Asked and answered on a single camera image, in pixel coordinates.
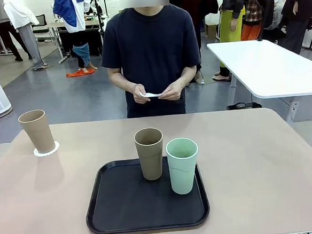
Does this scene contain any person's right hand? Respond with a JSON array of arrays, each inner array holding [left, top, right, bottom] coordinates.
[[132, 82, 152, 105]]

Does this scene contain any person's left hand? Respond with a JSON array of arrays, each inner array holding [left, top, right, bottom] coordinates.
[[156, 82, 184, 103]]

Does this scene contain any dark tan plastic cup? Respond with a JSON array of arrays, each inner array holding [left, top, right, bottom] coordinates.
[[133, 126, 167, 182]]

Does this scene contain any mint green plastic cup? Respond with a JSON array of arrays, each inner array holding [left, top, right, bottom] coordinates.
[[165, 137, 202, 196]]

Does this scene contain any light tan plastic cup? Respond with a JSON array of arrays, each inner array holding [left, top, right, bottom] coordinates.
[[18, 108, 57, 156]]

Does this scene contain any person's left forearm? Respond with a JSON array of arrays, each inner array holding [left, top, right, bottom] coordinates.
[[173, 65, 199, 91]]

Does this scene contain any person's right forearm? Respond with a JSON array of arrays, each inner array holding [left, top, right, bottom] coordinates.
[[108, 66, 140, 94]]

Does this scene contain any person in navy t-shirt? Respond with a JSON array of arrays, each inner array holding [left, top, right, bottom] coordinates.
[[97, 0, 205, 120]]

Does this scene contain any white table leg black foot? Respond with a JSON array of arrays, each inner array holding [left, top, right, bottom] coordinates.
[[224, 72, 263, 111]]

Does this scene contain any orange cloth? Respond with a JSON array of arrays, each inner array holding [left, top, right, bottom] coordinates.
[[66, 68, 96, 79]]

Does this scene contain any brown cardboard box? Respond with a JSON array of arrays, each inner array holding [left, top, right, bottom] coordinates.
[[205, 21, 220, 39]]

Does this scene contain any wooden desk with white legs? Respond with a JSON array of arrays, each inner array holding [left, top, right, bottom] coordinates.
[[46, 18, 107, 65]]

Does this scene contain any black tripod stand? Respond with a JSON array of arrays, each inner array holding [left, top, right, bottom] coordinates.
[[90, 0, 112, 34]]

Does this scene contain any mannequin with orange trousers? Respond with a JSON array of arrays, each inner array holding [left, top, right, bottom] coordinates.
[[238, 0, 264, 42]]

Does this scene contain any white table top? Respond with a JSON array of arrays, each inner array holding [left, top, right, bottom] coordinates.
[[206, 35, 312, 104]]

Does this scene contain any mannequin with blue white jacket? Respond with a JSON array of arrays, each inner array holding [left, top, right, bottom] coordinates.
[[52, 0, 99, 76]]

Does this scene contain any black plastic serving tray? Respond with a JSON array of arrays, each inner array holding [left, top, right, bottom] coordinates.
[[82, 153, 212, 234]]

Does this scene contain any white table leg with socket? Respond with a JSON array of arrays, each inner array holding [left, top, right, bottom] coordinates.
[[283, 95, 302, 123]]

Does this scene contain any seated person in background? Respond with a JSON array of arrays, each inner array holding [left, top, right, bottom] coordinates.
[[261, 0, 287, 41]]

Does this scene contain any black office chair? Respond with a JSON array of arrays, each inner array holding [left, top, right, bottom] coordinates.
[[30, 13, 57, 45]]

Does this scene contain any black hanging coat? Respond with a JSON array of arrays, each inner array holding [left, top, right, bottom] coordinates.
[[259, 0, 278, 30]]

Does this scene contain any mannequin in dark long coat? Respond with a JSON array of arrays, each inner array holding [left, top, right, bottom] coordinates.
[[280, 0, 312, 56]]

